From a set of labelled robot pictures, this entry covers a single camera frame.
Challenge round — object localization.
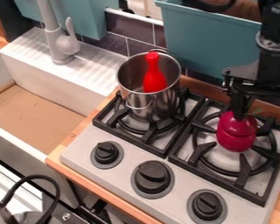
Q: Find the purple toy eggplant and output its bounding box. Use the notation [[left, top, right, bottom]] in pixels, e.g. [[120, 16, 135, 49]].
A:
[[214, 108, 264, 153]]

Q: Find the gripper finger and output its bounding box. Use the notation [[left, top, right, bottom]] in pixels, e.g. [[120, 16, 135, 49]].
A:
[[241, 92, 257, 121], [227, 88, 244, 120]]

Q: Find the red toy bottle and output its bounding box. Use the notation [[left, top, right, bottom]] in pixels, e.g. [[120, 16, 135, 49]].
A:
[[141, 51, 169, 94]]

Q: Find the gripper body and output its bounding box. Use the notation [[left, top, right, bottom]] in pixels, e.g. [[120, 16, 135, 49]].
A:
[[220, 60, 280, 102]]

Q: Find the black cable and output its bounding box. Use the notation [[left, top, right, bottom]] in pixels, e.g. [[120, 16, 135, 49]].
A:
[[0, 173, 62, 224]]

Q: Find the toy stove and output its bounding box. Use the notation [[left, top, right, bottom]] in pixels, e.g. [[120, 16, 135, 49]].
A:
[[58, 86, 280, 224]]

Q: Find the silver pot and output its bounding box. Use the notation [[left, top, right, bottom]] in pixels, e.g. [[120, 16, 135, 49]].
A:
[[115, 48, 184, 123]]

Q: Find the tap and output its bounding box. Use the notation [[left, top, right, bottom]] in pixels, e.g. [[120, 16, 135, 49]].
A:
[[36, 0, 83, 67]]

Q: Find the teal plastic bin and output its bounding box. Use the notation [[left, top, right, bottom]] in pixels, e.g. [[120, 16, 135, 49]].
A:
[[152, 0, 263, 81], [12, 0, 121, 41]]

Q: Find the toy sink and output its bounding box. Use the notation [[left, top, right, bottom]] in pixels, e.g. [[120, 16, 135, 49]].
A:
[[0, 26, 129, 163]]

